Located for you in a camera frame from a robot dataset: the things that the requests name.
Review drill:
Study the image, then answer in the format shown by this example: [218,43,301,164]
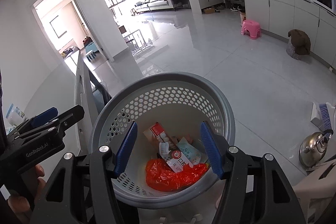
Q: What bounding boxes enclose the teal small stool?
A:
[85,44,98,62]

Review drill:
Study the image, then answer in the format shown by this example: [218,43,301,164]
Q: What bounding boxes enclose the grey sofa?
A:
[134,0,183,14]

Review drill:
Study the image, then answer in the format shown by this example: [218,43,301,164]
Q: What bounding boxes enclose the light blue plastic pouch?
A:
[177,138,202,165]

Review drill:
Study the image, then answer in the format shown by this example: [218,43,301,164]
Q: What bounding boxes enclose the white jar blue lid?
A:
[6,103,26,126]

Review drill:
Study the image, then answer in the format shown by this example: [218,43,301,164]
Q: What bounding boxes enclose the grey perforated trash basket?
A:
[89,72,235,209]

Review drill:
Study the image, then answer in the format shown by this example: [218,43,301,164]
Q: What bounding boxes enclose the steel kettle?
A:
[298,129,334,168]

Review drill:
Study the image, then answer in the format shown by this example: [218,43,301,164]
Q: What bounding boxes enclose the white cabinet counter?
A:
[244,0,335,68]

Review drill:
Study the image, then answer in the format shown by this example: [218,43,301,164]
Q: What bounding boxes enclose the red plastic bag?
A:
[145,159,210,192]

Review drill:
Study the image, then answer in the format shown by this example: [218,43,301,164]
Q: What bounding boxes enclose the long red cardboard box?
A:
[143,122,193,173]

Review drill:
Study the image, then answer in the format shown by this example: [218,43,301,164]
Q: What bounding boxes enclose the person's left hand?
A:
[7,164,46,223]

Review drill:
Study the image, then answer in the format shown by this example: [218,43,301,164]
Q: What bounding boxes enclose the pink plastic stool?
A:
[241,19,261,40]

